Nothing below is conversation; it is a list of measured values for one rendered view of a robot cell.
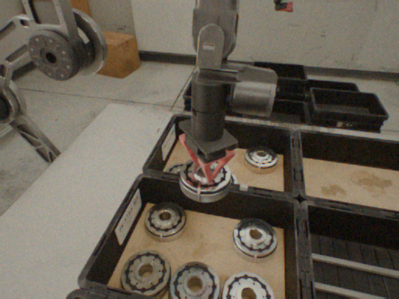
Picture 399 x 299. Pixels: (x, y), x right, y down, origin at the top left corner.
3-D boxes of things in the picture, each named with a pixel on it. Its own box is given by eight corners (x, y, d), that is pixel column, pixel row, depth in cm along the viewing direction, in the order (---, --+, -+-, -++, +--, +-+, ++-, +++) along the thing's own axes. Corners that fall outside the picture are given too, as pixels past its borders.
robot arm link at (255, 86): (210, 27, 44) (199, 22, 36) (283, 34, 42) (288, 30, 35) (202, 101, 49) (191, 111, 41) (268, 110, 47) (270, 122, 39)
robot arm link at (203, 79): (196, 60, 43) (187, 75, 39) (240, 65, 42) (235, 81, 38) (195, 99, 48) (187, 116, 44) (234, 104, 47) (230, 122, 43)
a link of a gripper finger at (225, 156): (212, 160, 58) (215, 122, 52) (232, 181, 53) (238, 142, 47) (184, 170, 55) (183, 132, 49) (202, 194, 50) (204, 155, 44)
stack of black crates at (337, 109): (296, 166, 189) (314, 110, 161) (294, 141, 212) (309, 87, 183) (359, 175, 182) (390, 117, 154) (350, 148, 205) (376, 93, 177)
